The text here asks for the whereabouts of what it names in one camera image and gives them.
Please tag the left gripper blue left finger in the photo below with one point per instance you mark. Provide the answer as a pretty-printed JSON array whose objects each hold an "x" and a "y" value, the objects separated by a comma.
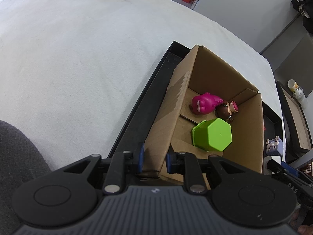
[{"x": 138, "y": 157}]

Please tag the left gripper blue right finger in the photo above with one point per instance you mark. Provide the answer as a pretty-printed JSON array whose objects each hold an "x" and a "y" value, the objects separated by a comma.
[{"x": 171, "y": 162}]

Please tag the brown cardboard box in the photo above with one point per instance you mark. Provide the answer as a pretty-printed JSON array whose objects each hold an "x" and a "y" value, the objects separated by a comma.
[{"x": 199, "y": 72}]

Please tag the pink dinosaur costume figurine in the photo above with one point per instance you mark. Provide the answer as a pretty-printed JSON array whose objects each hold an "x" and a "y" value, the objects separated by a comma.
[{"x": 205, "y": 103}]

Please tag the brown hair girl figurine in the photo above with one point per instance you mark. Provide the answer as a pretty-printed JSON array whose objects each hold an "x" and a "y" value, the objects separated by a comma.
[{"x": 225, "y": 111}]

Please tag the lavender cube plug adapter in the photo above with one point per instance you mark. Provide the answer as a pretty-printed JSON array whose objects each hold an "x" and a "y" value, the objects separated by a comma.
[{"x": 274, "y": 147}]

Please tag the white usb charger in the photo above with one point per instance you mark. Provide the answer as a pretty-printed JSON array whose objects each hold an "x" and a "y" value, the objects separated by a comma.
[{"x": 266, "y": 170}]

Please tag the black tray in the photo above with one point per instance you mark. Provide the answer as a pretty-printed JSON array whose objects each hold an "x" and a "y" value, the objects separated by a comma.
[{"x": 142, "y": 117}]

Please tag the green hexagonal cup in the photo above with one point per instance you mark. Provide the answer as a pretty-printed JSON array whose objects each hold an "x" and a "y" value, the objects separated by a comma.
[{"x": 212, "y": 135}]

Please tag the stacked paper cups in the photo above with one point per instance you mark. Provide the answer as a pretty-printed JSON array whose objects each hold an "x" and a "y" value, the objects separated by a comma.
[{"x": 297, "y": 91}]

